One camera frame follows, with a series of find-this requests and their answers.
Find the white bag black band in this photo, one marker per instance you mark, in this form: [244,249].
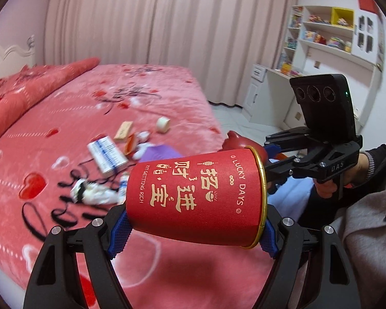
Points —
[85,192]

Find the beige slim carton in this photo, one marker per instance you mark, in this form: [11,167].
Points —
[123,131]

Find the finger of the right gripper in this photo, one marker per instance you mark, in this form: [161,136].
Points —
[275,181]
[273,152]

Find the grey coat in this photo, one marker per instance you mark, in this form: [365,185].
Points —
[362,229]

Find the white carved headboard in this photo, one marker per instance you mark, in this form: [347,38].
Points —
[14,58]

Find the red paper cup gold print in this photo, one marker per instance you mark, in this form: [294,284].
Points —
[214,199]

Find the light blue trousers leg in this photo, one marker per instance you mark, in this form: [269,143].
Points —
[291,198]

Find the blue white tall carton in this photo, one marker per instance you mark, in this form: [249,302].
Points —
[122,190]

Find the white blue medicine box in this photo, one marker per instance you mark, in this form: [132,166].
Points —
[107,156]

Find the pink pleated curtain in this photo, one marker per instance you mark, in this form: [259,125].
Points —
[218,40]

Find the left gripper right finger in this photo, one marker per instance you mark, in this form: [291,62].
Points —
[312,261]

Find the folded red quilt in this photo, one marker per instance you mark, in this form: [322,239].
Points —
[21,91]

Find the red lidded cup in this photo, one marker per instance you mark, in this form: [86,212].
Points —
[237,141]

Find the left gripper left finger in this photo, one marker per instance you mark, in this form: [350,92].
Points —
[55,279]

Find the white desk with shelves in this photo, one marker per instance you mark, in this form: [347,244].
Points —
[319,40]

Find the red square wall decoration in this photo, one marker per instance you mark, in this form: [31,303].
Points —
[368,6]

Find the pink heart-print bed blanket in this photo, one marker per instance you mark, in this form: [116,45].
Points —
[78,139]

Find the purple paper cup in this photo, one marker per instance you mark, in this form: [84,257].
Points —
[159,152]

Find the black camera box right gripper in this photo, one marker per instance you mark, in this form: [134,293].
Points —
[327,106]

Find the small white roll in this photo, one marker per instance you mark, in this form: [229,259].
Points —
[163,124]

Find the person's right hand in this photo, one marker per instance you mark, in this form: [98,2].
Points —
[353,176]

